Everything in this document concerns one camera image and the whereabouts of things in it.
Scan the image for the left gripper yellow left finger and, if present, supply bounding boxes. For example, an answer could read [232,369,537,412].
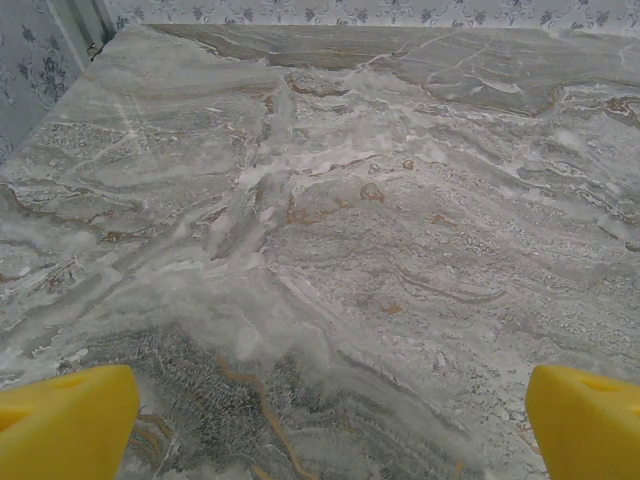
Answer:
[0,363,142,480]

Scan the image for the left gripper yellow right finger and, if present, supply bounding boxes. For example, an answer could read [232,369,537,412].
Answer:
[525,363,640,480]

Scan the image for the aluminium frame post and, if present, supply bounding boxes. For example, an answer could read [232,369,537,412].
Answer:
[49,0,119,64]

